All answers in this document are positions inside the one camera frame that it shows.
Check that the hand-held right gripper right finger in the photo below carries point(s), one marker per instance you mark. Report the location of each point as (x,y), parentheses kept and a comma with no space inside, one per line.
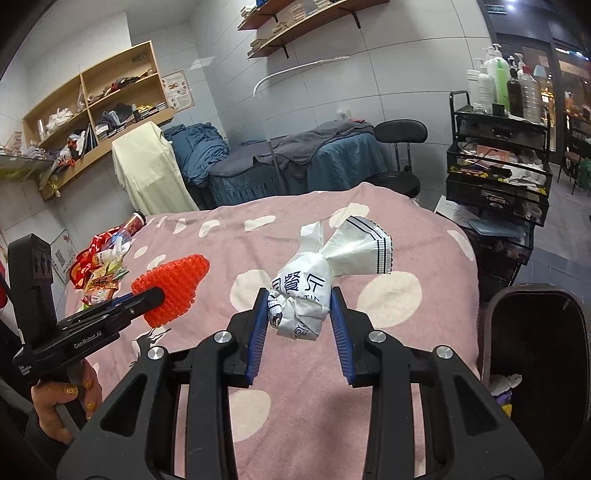
(341,332)

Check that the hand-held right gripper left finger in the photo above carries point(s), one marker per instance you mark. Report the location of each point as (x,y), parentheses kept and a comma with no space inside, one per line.
(258,332)

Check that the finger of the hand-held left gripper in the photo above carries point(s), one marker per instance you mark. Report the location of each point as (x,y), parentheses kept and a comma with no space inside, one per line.
(138,302)

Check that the red foam fruit net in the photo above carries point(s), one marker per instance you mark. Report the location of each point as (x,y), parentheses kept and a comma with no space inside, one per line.
(180,281)

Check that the white printed paper bag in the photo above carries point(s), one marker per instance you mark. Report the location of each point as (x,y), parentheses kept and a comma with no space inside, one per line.
(304,286)

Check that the dark trash bin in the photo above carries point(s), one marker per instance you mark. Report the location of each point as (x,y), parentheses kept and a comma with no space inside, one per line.
(531,332)

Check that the person's left hand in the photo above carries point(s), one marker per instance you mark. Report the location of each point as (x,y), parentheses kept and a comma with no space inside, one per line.
(46,406)

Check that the pile of snack wrappers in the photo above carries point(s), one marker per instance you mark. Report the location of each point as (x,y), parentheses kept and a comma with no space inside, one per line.
(99,277)

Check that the clear bottle with red cap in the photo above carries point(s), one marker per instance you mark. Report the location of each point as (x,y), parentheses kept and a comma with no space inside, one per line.
(134,224)

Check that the cream cloth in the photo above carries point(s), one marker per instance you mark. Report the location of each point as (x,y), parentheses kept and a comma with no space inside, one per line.
(147,170)

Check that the blue bedding heap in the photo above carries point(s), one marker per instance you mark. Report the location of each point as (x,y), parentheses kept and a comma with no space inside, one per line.
(198,150)

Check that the white paper sheet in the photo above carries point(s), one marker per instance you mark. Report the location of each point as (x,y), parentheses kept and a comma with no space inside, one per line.
(455,210)

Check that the white crumpled tissue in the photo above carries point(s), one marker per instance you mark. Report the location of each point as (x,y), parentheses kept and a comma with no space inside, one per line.
(505,384)

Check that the massage bed with blue cover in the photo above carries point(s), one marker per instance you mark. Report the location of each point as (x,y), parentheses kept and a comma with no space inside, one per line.
(351,157)

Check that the folded dark clothes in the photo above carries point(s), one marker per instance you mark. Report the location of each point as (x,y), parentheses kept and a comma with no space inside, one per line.
(115,120)

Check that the grey blanket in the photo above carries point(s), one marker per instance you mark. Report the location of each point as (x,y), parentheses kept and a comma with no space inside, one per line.
(304,145)

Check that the black chair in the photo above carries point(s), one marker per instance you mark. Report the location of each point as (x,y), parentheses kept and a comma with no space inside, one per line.
(399,131)

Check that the black metal storage cart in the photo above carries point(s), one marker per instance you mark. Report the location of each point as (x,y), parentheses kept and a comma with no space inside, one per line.
(498,184)

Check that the wooden shelf unit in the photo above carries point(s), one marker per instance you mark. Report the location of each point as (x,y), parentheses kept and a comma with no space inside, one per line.
(117,62)

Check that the white curved rod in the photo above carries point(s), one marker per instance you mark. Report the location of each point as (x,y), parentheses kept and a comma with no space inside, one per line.
(286,71)

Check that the white plastic bottle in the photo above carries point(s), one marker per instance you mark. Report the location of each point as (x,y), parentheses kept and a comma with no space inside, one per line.
(480,90)

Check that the dark pump bottle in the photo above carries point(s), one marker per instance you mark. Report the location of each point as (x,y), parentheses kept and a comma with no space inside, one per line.
(515,92)

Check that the clear ribbed bottle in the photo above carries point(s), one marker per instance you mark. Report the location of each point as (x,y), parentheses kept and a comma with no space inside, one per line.
(531,99)

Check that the wall sign with code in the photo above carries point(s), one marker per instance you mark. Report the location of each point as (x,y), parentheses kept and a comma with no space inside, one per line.
(62,258)

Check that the wall poster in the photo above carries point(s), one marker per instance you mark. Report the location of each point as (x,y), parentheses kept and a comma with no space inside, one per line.
(178,90)

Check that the wooden wall shelf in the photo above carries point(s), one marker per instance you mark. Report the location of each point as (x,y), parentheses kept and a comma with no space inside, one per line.
(268,17)
(314,30)

